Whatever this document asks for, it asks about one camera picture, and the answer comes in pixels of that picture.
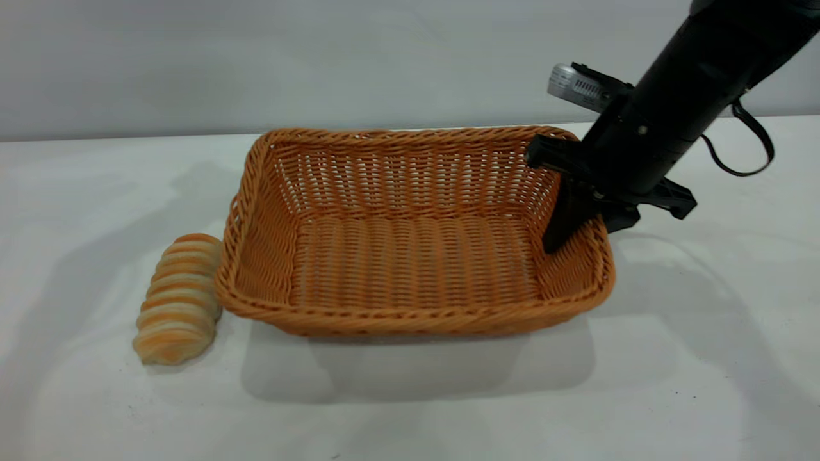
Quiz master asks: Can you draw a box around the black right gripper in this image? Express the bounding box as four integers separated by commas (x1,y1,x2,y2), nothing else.
525,83,705,254

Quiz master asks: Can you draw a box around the orange woven wicker basket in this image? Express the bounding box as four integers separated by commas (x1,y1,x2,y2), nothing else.
215,126,617,338

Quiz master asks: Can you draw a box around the striped long bread roll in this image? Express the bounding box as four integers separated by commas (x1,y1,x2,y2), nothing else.
133,233,225,367

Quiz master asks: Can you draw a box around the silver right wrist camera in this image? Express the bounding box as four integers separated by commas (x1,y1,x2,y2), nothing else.
547,62,636,115

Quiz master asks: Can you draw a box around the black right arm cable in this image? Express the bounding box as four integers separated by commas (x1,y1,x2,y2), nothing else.
701,95,776,178

